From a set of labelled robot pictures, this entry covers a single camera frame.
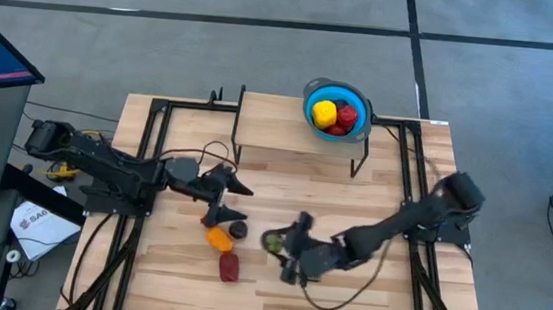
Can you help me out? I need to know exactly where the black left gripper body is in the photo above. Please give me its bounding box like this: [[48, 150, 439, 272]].
[[195, 164, 231, 207]]

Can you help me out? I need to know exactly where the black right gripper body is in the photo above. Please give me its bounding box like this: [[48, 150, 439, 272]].
[[288, 236, 346, 283]]

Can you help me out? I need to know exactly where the black round fruit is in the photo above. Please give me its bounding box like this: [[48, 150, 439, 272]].
[[227, 219, 251, 241]]

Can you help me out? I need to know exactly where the orange bell pepper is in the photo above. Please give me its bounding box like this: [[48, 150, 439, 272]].
[[204, 225, 236, 255]]

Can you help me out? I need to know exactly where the dark fruit with green leaf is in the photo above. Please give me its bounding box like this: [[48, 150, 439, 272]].
[[261, 229, 287, 256]]

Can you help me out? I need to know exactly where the dark red bell pepper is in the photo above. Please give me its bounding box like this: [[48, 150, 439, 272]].
[[217, 251, 242, 284]]

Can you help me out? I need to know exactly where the red yellow apple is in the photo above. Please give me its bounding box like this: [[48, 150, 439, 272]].
[[325, 122, 348, 138], [334, 103, 361, 129]]

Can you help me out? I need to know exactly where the yellow bell pepper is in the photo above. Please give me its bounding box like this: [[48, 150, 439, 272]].
[[310, 98, 340, 131]]

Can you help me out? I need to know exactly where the blue collapsible bowl grey rim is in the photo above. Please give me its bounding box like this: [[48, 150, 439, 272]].
[[299, 75, 377, 146]]

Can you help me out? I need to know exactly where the wooden shelf with black legs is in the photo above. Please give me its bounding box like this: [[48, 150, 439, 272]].
[[227, 84, 376, 180]]

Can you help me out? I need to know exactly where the yellow clamp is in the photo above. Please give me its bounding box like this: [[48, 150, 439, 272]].
[[46, 126, 104, 185]]

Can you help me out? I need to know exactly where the white printed paper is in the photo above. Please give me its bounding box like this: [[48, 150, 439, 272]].
[[6, 197, 84, 266]]

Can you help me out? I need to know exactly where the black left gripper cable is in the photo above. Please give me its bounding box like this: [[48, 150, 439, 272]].
[[154, 135, 241, 173]]

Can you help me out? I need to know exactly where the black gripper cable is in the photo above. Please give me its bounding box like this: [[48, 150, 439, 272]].
[[154, 135, 241, 173], [300, 230, 394, 310]]

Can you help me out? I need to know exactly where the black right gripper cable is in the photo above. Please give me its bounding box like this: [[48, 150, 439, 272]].
[[300, 230, 394, 310]]

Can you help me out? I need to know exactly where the black aluminium rig frame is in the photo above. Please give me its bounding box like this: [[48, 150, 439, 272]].
[[56, 87, 509, 310]]

